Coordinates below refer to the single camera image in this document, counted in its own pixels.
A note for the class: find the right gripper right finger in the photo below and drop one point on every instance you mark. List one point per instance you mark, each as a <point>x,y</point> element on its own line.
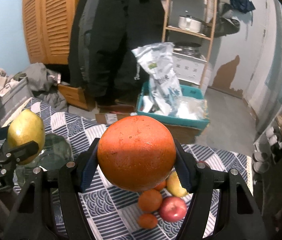
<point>198,180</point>

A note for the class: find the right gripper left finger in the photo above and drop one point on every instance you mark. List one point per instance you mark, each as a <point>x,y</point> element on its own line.
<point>74,178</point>

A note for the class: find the yellow green mango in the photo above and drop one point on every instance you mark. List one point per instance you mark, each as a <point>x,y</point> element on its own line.
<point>173,185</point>

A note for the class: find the small tangerine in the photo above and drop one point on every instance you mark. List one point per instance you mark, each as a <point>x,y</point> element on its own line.
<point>161,186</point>
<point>147,221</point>

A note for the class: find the large orange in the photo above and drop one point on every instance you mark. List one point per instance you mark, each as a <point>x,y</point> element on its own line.
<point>136,153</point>

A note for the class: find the green glass bowl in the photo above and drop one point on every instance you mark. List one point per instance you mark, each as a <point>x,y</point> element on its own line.
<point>55,153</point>

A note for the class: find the brown cardboard box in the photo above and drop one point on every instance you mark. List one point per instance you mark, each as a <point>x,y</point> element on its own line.
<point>184,134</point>

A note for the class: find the blue white patterned tablecloth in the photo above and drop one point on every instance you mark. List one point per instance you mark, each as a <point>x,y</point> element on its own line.
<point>112,212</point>

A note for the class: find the small labelled cardboard box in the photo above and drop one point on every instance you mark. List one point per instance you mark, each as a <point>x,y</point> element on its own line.
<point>110,118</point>

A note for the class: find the clear plastic bag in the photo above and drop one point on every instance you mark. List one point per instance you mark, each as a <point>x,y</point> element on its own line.
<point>191,108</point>

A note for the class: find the teal plastic crate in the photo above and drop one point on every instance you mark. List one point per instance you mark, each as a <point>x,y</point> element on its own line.
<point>145,107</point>

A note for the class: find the grey storage bin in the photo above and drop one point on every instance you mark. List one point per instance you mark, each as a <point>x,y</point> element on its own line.
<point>15,97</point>

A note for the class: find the wooden drawer box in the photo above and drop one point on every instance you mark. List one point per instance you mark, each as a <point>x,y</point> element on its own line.
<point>77,97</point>

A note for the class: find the grey clothes pile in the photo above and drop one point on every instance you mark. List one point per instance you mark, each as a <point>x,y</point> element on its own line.
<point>43,84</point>

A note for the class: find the white door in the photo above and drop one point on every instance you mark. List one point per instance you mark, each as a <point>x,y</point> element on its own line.
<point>240,59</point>

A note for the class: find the white patterned storage box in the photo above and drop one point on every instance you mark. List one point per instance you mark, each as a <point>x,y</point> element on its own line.
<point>188,68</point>

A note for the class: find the white rice bag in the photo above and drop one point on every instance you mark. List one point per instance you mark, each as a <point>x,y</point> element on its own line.
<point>164,87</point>

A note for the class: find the steel steamer pot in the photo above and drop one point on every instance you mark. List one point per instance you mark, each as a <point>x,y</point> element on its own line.
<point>188,48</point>

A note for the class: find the grey hanging bag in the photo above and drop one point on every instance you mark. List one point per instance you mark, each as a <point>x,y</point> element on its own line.
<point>225,24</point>

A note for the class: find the white cooking pot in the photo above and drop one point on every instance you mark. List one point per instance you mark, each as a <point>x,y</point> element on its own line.
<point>190,23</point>

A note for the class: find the black hanging coat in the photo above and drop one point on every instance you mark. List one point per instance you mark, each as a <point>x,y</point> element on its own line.
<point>103,36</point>

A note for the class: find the wooden louvered wardrobe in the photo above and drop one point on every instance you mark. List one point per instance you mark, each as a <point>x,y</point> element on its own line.
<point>47,29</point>

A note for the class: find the dark blue umbrella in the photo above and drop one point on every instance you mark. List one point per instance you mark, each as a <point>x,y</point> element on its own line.
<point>243,6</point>

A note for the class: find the wooden ladder shelf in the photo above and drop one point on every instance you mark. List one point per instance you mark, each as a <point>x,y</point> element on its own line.
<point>205,10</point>

